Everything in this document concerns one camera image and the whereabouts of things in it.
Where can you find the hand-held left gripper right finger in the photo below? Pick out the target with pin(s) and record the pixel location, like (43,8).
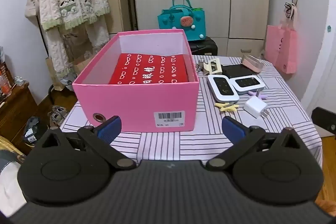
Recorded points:
(232,127)

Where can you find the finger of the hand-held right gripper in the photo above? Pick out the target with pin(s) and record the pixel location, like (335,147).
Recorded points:
(324,119)

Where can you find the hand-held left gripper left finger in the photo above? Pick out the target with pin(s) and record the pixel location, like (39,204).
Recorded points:
(110,127)

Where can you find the yellow hair clip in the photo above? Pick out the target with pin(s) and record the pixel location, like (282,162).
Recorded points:
(225,107)

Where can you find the pink cardboard box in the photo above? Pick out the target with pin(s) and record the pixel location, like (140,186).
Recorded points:
(131,108)

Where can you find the white charger plug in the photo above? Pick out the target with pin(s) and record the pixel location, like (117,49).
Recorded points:
(254,106)

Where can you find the white portable wifi router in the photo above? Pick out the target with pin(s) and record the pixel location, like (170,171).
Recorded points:
(248,83)
(223,87)

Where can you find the purple hair clip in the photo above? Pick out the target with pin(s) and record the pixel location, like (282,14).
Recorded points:
(262,96)

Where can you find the black rectangular power bank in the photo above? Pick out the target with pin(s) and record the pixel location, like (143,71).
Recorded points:
(236,71)

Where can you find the bunch of keys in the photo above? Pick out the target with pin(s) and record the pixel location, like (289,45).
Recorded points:
(201,65)

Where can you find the rose metallic case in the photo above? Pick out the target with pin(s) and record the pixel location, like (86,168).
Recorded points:
(252,62)

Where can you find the red glasses-print cloth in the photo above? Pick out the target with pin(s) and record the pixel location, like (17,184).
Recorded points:
(147,69)

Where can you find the black metal clothes rack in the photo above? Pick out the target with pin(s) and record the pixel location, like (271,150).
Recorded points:
(50,92)

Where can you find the yellow waste bin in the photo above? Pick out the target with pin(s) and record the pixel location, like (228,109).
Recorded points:
(34,130)

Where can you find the small brown paper bag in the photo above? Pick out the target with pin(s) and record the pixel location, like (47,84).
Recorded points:
(53,74)

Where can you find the pink paper bag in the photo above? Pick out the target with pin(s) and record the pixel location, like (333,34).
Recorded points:
(281,48)

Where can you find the black suitcase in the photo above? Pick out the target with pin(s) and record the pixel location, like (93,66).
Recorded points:
(204,47)

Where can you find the wooden cabinet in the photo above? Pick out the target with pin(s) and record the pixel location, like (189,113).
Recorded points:
(15,113)

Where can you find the yellow cloth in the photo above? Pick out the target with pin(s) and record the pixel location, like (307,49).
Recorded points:
(10,146)

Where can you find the light printed cloth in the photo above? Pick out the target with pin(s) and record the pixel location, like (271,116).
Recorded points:
(9,182)

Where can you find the red printed packet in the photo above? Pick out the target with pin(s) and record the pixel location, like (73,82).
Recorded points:
(5,74)

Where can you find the teal felt handbag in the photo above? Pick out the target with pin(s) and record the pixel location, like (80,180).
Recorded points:
(173,19)

